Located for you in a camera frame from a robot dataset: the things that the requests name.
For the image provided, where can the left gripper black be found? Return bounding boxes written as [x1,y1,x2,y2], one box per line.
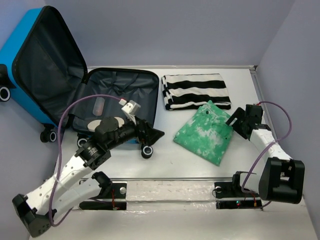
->
[108,113,165,149]

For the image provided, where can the green tie-dye shorts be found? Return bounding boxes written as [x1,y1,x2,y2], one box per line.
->
[173,100,234,166]

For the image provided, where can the black white striped shirt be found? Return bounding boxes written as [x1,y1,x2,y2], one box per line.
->
[161,73,232,111]

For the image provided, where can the cream round puck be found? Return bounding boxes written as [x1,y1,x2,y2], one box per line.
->
[87,119,102,132]

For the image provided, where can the blue kids suitcase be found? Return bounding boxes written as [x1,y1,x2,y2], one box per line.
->
[0,5,160,146]

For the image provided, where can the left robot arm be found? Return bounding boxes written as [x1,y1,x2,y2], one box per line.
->
[12,117,165,238]

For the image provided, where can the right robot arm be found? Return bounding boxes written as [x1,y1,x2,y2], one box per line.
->
[226,103,305,204]

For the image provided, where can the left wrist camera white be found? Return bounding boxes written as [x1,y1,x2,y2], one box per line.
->
[121,100,141,122]

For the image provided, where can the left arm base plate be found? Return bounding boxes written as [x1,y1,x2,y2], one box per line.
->
[78,181,127,211]

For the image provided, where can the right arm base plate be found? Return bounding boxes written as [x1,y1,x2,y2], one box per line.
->
[212,181,263,210]

